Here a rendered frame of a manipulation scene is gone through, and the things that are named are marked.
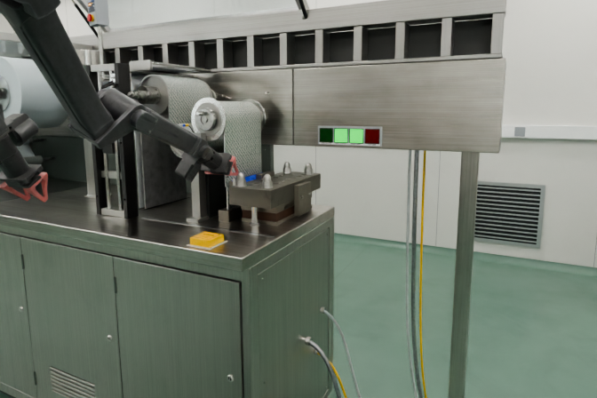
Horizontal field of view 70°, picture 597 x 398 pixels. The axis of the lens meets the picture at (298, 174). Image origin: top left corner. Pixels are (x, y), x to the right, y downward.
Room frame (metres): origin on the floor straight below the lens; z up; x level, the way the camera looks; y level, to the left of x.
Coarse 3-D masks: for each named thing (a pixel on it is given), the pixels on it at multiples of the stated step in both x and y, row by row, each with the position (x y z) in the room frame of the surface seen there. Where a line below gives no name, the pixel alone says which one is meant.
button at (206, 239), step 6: (198, 234) 1.20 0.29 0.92; (204, 234) 1.20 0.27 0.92; (210, 234) 1.20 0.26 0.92; (216, 234) 1.20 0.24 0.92; (222, 234) 1.20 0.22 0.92; (192, 240) 1.17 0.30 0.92; (198, 240) 1.16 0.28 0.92; (204, 240) 1.15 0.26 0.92; (210, 240) 1.14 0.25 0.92; (216, 240) 1.17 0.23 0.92; (222, 240) 1.19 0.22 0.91; (204, 246) 1.15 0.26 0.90; (210, 246) 1.14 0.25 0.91
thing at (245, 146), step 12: (228, 132) 1.46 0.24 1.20; (240, 132) 1.52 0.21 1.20; (252, 132) 1.60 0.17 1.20; (228, 144) 1.46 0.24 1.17; (240, 144) 1.52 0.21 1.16; (252, 144) 1.59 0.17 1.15; (240, 156) 1.52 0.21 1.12; (252, 156) 1.59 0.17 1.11; (240, 168) 1.52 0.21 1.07; (252, 168) 1.59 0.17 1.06; (228, 180) 1.45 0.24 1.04
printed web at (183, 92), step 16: (144, 80) 1.60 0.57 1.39; (176, 80) 1.62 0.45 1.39; (192, 80) 1.71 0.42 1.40; (176, 96) 1.58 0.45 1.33; (192, 96) 1.66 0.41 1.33; (208, 96) 1.74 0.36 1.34; (176, 112) 1.58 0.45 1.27; (240, 112) 1.53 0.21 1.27; (256, 112) 1.63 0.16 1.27; (240, 128) 1.52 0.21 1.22; (256, 128) 1.62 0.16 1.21; (144, 144) 1.62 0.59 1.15; (160, 144) 1.69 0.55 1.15; (208, 144) 1.55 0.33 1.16; (144, 160) 1.61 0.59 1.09; (160, 160) 1.69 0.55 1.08; (176, 160) 1.77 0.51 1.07; (144, 176) 1.61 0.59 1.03; (160, 176) 1.68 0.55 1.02; (176, 176) 1.77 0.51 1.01; (144, 192) 1.61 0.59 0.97; (160, 192) 1.68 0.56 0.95; (176, 192) 1.76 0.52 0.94
